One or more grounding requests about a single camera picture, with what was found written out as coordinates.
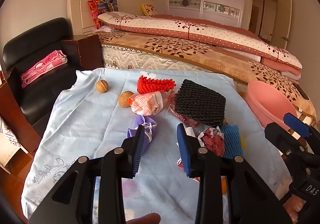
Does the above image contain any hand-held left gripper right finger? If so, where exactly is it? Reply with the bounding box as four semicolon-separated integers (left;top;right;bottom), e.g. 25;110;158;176
176;123;293;224

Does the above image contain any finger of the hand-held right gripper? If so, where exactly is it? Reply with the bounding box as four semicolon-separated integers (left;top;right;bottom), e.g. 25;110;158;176
283;112;320;141
264;122;320;165

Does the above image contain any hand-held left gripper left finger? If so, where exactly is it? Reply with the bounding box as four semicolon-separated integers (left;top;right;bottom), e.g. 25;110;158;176
29;124;147;224

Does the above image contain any purple wrapper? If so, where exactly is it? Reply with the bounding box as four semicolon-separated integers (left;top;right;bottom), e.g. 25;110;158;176
127;115;158;143

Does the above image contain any pink plastic bucket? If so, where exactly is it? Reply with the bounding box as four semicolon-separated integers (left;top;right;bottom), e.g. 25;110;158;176
244;80;298;128

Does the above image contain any black foam fruit net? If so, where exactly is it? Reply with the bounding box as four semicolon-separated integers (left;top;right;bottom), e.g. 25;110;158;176
173;79;227;127

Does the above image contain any red foam fruit net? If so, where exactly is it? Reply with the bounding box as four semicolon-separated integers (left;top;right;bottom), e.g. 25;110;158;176
137;75;176;95

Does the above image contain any person's right hand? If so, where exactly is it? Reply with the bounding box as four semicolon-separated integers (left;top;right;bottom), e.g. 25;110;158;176
284;194;320;224

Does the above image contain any person's left hand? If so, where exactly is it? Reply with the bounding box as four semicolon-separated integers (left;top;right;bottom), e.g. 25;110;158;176
125;213;161;224

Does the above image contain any red crumpled paper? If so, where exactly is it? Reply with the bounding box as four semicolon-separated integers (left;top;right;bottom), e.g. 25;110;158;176
197;127;225;157

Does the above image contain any black smartphone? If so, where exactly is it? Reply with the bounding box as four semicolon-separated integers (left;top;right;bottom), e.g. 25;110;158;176
292;83;312;100

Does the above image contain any clear red plastic wrapper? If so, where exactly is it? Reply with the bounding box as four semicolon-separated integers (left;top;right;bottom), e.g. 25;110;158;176
169;103;200;127

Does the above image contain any white red printed plastic bag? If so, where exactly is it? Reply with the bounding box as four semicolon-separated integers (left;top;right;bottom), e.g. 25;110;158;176
128;90;173;116

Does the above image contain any blue foam fruit net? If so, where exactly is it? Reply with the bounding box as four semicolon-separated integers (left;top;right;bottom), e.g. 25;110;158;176
221;125;244;160

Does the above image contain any brown walnut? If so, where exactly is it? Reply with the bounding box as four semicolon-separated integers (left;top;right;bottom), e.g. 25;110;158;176
96;79;109;93
118;91;135;108

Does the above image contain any light blue tablecloth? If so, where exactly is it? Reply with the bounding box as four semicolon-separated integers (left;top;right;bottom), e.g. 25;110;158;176
21;68;293;224

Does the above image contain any pink folded blanket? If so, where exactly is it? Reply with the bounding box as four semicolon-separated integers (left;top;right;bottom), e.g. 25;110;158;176
260;57;302;81

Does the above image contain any white quilted mattress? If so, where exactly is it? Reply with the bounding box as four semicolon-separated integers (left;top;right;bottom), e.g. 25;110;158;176
101;47;238;82

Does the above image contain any brown leaf pattern blanket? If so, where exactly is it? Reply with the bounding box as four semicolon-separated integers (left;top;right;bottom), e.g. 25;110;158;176
96;31;317;121

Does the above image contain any white door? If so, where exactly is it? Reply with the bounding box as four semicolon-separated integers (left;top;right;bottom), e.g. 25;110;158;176
276;0;294;50

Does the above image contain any dark brown nightstand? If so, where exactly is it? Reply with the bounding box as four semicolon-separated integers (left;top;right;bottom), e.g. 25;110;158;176
61;34;104;71

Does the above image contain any polka dot tree quilt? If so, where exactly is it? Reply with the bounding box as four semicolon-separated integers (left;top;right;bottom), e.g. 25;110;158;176
97;11;303;70

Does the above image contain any pink dotted cloth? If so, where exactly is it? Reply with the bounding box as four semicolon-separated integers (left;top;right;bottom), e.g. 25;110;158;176
21;50;68;88

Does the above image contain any brown wooden cabinet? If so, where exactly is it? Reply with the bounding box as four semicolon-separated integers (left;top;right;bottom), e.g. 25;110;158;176
0;69;42;152

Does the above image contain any yellow patterned box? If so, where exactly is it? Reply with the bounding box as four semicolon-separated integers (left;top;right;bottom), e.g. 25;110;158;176
140;4;159;16

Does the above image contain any colourful printed pillow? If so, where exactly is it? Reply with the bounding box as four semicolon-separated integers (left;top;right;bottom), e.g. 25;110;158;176
87;0;118;29

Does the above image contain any bed with patterned quilts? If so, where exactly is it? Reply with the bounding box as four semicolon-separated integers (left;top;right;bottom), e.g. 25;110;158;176
67;0;317;125

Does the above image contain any black leather chair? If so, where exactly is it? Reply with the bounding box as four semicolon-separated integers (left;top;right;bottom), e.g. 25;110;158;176
2;17;78;125

